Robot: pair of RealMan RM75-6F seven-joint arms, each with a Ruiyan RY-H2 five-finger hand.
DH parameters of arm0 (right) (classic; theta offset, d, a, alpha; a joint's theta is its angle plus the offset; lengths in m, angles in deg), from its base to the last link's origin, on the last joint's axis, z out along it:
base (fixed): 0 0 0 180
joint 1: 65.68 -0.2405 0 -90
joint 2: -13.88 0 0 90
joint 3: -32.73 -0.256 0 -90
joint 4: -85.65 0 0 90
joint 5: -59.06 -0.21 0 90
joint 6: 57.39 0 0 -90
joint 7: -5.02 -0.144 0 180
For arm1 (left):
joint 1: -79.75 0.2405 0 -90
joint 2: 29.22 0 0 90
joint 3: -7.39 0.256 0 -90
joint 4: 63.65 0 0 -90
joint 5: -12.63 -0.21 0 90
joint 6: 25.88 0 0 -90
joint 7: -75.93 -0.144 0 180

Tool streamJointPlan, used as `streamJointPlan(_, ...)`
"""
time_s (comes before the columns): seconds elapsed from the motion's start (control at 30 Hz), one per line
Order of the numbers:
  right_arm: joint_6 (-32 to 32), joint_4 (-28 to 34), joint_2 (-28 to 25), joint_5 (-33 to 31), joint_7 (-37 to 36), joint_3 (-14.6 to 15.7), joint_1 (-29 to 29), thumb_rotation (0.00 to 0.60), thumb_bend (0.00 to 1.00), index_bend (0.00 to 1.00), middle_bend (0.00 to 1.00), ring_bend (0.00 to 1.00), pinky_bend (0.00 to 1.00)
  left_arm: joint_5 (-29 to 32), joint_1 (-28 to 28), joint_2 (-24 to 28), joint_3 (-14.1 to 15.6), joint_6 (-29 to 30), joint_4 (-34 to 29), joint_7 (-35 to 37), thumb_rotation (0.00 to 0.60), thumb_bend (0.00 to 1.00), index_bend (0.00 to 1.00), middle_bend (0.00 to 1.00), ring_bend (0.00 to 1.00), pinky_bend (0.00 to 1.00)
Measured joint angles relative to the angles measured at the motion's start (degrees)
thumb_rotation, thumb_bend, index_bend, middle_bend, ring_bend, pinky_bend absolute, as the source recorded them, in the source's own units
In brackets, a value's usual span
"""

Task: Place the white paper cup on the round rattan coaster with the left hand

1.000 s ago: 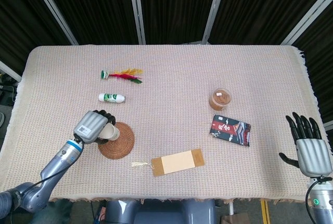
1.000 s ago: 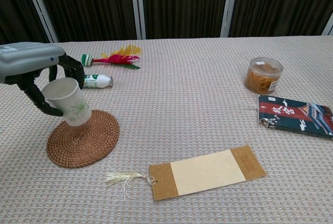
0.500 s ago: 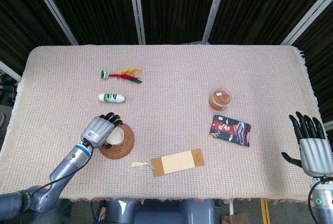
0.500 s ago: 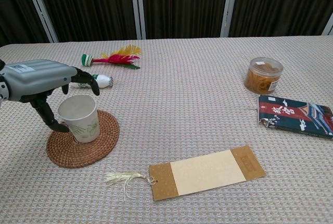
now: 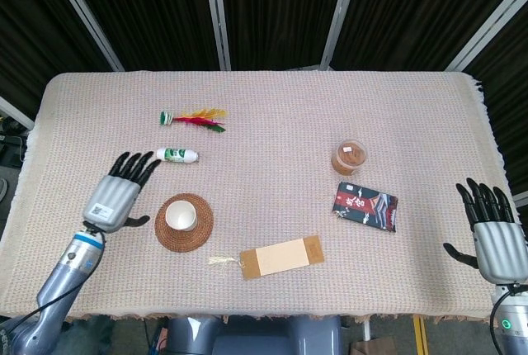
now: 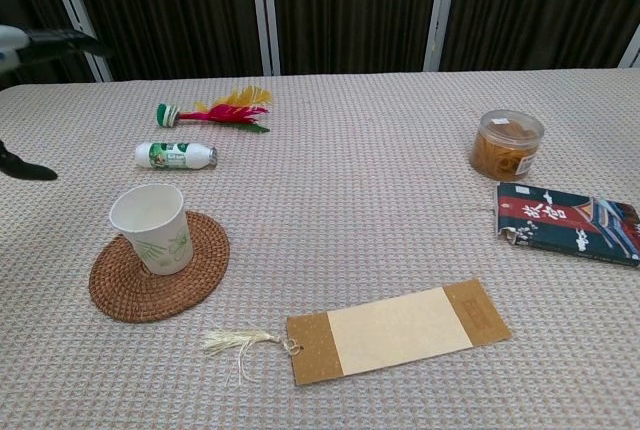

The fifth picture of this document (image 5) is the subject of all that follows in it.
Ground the dark blue printed card box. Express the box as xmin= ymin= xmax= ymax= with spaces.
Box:
xmin=331 ymin=182 xmax=400 ymax=233

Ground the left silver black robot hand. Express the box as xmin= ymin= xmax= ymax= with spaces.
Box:
xmin=82 ymin=150 xmax=162 ymax=234

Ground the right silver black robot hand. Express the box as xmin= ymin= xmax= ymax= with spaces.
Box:
xmin=443 ymin=177 xmax=528 ymax=285

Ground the white paper cup green print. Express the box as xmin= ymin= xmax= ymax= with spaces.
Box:
xmin=164 ymin=200 xmax=196 ymax=232

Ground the small white green-label drink bottle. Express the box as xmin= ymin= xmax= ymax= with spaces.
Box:
xmin=155 ymin=146 xmax=201 ymax=164

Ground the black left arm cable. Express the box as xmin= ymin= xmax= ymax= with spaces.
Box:
xmin=0 ymin=222 xmax=107 ymax=331

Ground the brown cream bookmark with tassel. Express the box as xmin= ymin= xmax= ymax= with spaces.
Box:
xmin=208 ymin=235 xmax=324 ymax=282

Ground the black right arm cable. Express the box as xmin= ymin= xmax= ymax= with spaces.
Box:
xmin=489 ymin=284 xmax=517 ymax=355

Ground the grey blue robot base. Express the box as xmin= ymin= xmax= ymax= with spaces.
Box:
xmin=167 ymin=315 xmax=343 ymax=355

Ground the white screen frame post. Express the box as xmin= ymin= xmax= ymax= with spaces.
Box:
xmin=319 ymin=0 xmax=364 ymax=71
xmin=43 ymin=0 xmax=125 ymax=72
xmin=0 ymin=94 xmax=35 ymax=131
xmin=444 ymin=0 xmax=528 ymax=73
xmin=200 ymin=0 xmax=232 ymax=71

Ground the round brown woven rattan coaster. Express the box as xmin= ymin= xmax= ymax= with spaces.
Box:
xmin=153 ymin=192 xmax=215 ymax=253

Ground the beige woven tablecloth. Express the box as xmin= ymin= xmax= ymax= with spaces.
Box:
xmin=0 ymin=69 xmax=511 ymax=323

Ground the brown cardboard box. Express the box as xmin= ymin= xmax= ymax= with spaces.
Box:
xmin=350 ymin=340 xmax=397 ymax=355

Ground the black equipment with cables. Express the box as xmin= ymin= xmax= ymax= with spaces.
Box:
xmin=0 ymin=115 xmax=28 ymax=207

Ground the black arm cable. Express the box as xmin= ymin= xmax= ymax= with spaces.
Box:
xmin=489 ymin=284 xmax=517 ymax=355
xmin=0 ymin=222 xmax=107 ymax=331

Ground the colourful feather shuttlecock green base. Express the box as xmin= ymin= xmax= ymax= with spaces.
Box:
xmin=159 ymin=108 xmax=229 ymax=134

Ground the clear jar of rubber bands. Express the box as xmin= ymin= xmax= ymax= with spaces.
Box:
xmin=330 ymin=139 xmax=369 ymax=176

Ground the dark pleated screen panel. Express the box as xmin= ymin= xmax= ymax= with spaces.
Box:
xmin=217 ymin=0 xmax=350 ymax=71
xmin=332 ymin=0 xmax=523 ymax=72
xmin=0 ymin=0 xmax=115 ymax=121
xmin=60 ymin=0 xmax=220 ymax=72
xmin=465 ymin=0 xmax=528 ymax=201

